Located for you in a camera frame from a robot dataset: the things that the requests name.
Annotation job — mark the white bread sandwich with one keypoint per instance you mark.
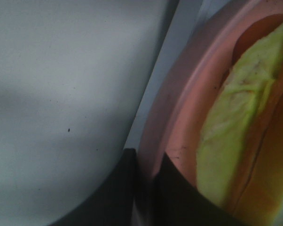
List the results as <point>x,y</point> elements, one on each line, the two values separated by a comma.
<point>233,130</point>

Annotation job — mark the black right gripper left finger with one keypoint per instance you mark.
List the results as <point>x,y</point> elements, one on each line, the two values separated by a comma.
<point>112,202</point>

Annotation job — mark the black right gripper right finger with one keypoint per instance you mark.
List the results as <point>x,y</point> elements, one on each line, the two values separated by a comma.
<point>178,203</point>

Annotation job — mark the pink round plate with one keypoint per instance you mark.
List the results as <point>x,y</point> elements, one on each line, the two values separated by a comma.
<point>186,95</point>

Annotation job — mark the white microwave oven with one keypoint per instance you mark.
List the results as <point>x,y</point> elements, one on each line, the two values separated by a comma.
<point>72,73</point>

